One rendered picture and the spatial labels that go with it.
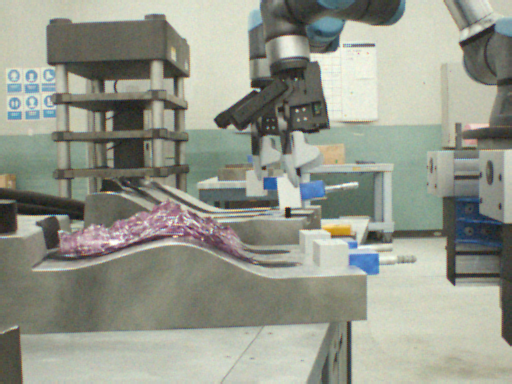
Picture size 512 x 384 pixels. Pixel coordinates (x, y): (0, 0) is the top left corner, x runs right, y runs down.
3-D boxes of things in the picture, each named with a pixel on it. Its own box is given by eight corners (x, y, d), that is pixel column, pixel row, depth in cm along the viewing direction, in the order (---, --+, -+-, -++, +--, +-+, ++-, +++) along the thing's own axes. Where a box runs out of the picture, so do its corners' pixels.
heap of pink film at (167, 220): (249, 246, 96) (248, 193, 96) (261, 267, 78) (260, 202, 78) (70, 252, 94) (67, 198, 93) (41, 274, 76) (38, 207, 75)
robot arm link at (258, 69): (245, 59, 137) (253, 64, 145) (245, 81, 137) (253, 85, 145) (280, 57, 136) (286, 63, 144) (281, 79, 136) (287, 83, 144)
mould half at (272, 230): (321, 251, 130) (320, 182, 129) (303, 275, 105) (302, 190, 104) (89, 248, 140) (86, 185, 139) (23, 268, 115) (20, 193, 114)
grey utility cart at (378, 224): (382, 240, 737) (381, 157, 732) (396, 246, 685) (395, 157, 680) (285, 243, 727) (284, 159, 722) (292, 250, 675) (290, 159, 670)
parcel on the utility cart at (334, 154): (338, 170, 722) (338, 144, 720) (345, 171, 689) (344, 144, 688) (302, 171, 718) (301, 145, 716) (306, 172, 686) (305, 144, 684)
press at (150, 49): (200, 257, 644) (195, 46, 633) (173, 289, 491) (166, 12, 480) (106, 257, 648) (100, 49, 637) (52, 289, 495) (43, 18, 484)
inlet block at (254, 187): (310, 194, 142) (310, 169, 142) (307, 196, 137) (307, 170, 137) (251, 194, 145) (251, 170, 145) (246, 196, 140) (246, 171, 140)
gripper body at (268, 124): (288, 136, 136) (287, 78, 136) (248, 137, 138) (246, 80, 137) (294, 137, 144) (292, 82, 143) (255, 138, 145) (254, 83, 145)
